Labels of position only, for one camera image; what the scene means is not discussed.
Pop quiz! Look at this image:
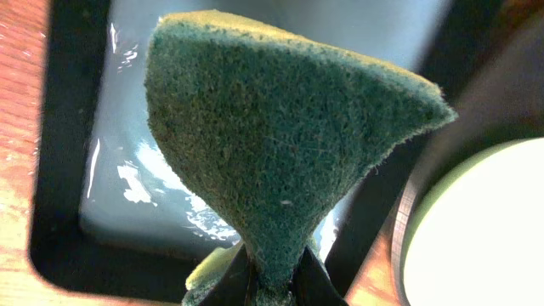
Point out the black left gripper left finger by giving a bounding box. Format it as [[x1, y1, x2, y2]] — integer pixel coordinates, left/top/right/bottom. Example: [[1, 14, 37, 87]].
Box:
[[199, 244, 258, 306]]

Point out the black rectangular water tray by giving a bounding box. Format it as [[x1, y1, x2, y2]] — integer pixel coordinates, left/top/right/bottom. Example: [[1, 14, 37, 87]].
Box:
[[27, 0, 511, 303]]

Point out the light blue plate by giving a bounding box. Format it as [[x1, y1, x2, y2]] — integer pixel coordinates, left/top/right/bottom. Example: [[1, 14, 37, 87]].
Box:
[[401, 138, 543, 306]]

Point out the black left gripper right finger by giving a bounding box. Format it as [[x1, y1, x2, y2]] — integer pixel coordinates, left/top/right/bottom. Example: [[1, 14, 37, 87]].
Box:
[[292, 246, 348, 306]]

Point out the green yellow sponge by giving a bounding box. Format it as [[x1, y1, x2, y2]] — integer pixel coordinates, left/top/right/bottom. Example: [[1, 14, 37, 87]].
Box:
[[144, 10, 456, 305]]

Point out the round black tray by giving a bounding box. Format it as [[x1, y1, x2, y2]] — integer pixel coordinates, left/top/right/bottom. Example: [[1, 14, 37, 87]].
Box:
[[391, 98, 543, 305]]

